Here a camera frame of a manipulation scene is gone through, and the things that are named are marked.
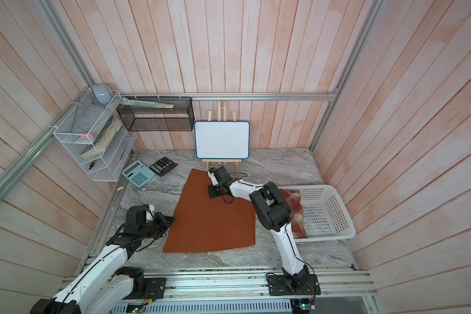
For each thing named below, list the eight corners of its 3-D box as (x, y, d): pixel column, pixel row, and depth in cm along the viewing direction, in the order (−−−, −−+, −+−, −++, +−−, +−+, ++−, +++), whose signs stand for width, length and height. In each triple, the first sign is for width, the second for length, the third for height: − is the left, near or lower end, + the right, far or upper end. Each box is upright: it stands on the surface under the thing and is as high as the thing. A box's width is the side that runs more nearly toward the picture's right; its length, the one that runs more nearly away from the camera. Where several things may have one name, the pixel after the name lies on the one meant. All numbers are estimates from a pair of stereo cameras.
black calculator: (150, 169, 113) (149, 166, 112) (165, 157, 119) (164, 155, 117) (161, 177, 109) (160, 175, 108) (176, 165, 115) (175, 163, 114)
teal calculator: (123, 175, 111) (120, 172, 108) (139, 163, 117) (137, 159, 114) (139, 187, 105) (137, 184, 103) (155, 174, 111) (153, 170, 109)
